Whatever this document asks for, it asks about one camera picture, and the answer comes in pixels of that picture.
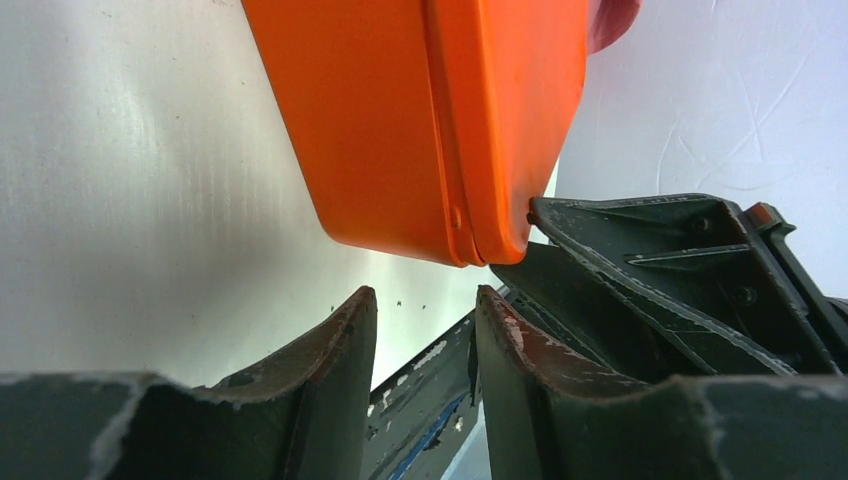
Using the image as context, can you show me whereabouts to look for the orange box lid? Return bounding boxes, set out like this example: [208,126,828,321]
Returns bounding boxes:
[424,1,591,265]

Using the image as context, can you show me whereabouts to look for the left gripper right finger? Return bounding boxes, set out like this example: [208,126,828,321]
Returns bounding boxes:
[475,286,847,479]

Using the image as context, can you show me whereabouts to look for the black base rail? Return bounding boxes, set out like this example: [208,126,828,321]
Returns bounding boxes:
[359,307,482,479]

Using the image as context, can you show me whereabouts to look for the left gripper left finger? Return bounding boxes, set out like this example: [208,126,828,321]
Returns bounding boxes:
[1,286,377,479]

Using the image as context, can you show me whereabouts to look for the orange chocolate box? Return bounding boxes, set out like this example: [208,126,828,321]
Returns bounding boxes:
[244,1,481,266]

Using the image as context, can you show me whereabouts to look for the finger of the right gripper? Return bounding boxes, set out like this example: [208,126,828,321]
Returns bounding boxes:
[493,194,847,378]

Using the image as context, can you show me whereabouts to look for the pink cloth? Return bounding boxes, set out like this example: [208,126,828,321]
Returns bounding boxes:
[587,0,643,54]

